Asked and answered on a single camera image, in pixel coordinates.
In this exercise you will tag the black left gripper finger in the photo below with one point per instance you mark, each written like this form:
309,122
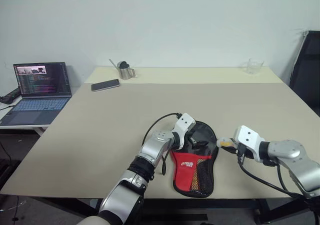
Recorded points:
194,140
203,143

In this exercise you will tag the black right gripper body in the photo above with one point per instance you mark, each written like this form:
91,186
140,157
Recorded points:
238,150

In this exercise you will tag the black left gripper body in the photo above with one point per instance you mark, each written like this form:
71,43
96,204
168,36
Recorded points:
186,139

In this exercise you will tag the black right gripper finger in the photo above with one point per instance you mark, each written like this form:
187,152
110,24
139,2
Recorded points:
229,149

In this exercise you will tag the small yellow object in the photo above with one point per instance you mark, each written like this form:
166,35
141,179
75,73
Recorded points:
225,142

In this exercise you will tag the black red paddle case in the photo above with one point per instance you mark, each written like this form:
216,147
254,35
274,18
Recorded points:
186,167

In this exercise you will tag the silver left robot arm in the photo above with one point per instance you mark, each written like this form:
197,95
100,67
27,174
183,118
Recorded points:
150,155

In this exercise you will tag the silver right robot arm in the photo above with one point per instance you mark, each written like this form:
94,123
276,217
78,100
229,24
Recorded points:
290,157

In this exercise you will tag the clear plastic cup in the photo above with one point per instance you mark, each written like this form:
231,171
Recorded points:
253,66

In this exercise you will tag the stainless steel pitcher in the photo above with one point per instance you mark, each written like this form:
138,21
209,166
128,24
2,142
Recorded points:
124,70

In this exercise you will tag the black smartphone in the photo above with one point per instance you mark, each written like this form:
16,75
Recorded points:
105,85

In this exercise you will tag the black office chair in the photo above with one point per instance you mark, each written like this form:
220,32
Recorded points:
307,70

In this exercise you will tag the beige rounded shape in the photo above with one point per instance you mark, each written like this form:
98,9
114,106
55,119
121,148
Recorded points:
93,220

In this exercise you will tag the open blue laptop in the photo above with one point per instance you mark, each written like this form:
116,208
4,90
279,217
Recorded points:
37,95

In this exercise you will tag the white side table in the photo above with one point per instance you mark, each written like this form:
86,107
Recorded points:
22,127

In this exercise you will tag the black handheld controller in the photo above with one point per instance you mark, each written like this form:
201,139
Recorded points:
9,96

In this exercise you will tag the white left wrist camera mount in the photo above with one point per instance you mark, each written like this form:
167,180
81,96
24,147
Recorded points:
184,125

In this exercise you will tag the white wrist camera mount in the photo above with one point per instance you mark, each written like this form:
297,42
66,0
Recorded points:
184,125
247,138

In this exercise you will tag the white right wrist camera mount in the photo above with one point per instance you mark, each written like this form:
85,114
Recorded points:
247,138

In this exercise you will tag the black table frame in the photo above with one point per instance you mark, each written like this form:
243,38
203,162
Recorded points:
225,207

